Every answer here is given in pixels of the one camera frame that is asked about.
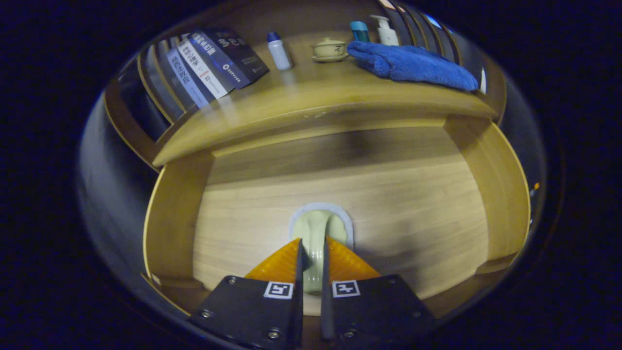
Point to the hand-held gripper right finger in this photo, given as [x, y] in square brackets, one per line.
[379, 311]

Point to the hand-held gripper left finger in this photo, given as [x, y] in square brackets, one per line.
[248, 311]

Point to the pale green scrub brush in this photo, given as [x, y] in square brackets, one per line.
[313, 228]

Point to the wooden drawer with black knob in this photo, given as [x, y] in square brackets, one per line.
[388, 204]

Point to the wooden countertop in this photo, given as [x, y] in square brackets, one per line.
[311, 92]

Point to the light blue book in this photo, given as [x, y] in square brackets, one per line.
[187, 78]

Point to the white book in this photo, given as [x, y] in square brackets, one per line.
[201, 70]

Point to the blue folded towel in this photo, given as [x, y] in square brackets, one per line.
[413, 65]

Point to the dark blue book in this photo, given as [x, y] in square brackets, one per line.
[233, 53]

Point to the white bottle with blue cap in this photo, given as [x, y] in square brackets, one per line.
[279, 53]

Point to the beige lidded teacup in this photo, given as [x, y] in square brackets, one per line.
[329, 49]

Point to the white pump bottle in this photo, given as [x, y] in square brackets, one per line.
[387, 34]

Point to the teal bottle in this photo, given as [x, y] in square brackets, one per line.
[360, 31]

